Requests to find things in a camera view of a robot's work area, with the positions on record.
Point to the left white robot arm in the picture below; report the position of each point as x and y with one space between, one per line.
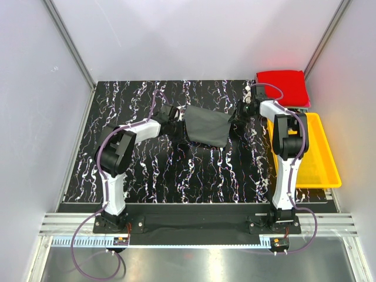
115 150

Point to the folded red t-shirt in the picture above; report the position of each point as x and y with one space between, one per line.
291 83

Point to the right aluminium frame post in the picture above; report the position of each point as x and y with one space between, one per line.
327 35

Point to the left aluminium frame post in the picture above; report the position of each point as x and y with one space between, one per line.
68 41

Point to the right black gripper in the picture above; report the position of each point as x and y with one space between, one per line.
237 117

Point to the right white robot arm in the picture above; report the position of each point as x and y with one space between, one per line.
289 143

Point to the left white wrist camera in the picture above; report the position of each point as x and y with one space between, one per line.
180 113

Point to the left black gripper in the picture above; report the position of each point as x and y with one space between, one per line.
181 138

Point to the grey t-shirt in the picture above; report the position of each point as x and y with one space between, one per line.
207 127

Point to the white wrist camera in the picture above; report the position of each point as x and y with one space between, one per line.
180 113
247 98

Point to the aluminium frame post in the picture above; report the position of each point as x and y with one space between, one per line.
327 35
68 41

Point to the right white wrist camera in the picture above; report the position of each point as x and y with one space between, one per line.
247 98

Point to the aluminium rail profile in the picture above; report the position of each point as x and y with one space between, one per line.
329 224

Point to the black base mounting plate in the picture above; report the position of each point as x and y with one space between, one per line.
235 221

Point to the white slotted cable duct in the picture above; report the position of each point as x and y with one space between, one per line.
164 242

